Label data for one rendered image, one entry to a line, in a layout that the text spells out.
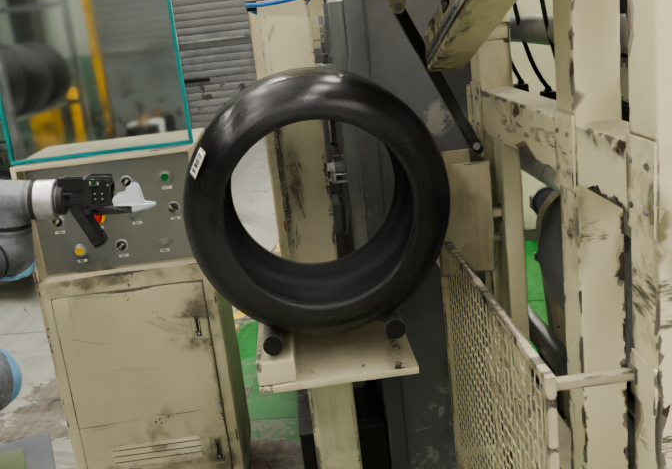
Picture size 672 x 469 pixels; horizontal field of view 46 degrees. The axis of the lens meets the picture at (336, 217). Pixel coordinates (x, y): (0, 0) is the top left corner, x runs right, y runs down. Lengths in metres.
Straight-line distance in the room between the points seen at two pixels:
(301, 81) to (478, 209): 0.64
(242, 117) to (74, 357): 1.26
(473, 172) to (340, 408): 0.77
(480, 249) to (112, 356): 1.24
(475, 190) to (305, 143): 0.45
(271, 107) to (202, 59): 9.62
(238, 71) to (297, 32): 9.14
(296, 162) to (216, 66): 9.20
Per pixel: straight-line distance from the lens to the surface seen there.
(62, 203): 1.84
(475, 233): 2.08
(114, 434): 2.77
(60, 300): 2.61
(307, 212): 2.07
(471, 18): 1.58
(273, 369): 1.81
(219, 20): 11.16
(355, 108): 1.65
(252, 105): 1.66
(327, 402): 2.27
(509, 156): 2.07
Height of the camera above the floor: 1.61
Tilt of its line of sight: 15 degrees down
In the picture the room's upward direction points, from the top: 7 degrees counter-clockwise
